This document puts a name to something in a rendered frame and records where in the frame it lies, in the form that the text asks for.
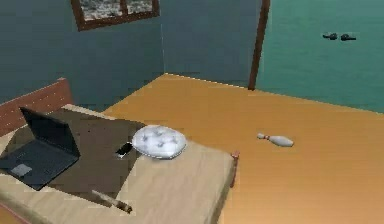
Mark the black open laptop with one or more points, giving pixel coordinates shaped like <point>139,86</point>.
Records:
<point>40,156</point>

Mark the white round tufted cushion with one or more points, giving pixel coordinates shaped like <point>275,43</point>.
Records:
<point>159,141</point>

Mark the black mobile phone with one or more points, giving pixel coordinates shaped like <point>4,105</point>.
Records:
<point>124,150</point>

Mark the white bowling pin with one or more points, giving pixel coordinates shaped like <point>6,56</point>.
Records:
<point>278,140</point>

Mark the brown framed window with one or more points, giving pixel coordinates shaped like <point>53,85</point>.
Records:
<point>113,13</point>

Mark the teal room door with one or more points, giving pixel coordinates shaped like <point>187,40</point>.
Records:
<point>320,56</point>

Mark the beige bed with wooden frame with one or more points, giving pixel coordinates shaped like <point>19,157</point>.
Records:
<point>173,186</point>

